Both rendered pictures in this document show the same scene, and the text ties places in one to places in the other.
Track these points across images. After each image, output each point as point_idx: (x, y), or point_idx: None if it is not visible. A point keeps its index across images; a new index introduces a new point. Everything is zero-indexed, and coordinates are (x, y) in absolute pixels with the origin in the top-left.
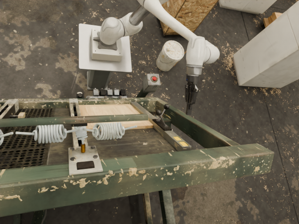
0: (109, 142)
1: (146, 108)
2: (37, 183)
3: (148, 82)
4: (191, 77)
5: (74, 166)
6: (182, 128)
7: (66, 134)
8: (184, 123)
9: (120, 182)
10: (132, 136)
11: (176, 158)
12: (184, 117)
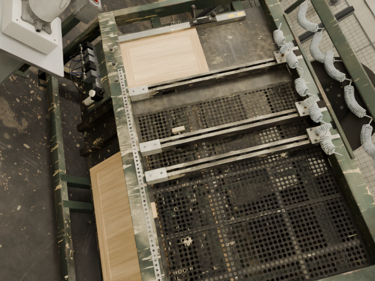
0: (229, 57)
1: (118, 32)
2: None
3: (99, 8)
4: None
5: (299, 56)
6: (182, 10)
7: (215, 86)
8: (183, 6)
9: None
10: (216, 44)
11: (281, 17)
12: (181, 2)
